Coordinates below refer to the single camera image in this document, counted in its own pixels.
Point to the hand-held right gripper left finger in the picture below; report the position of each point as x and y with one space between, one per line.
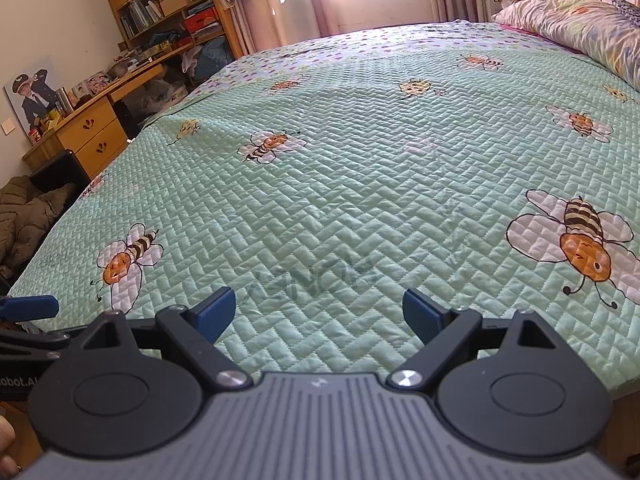
217 310

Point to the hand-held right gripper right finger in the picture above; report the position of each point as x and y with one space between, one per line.
417 310

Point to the desk clutter pile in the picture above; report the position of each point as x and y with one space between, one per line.
110 67

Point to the blue bag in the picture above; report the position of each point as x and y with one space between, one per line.
212 57

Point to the green bee quilt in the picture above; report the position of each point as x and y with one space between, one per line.
350 160

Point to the pink bed sheet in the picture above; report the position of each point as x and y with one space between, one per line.
545 40

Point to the brown coat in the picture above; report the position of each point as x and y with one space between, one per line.
25 220

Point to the floral pillow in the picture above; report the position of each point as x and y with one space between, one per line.
575 25

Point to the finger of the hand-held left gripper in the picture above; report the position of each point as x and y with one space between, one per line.
30 306

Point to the person's left hand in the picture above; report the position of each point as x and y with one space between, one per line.
6 447

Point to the red box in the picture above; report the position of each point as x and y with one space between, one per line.
202 22

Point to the wooden desk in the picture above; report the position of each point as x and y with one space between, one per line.
95 130

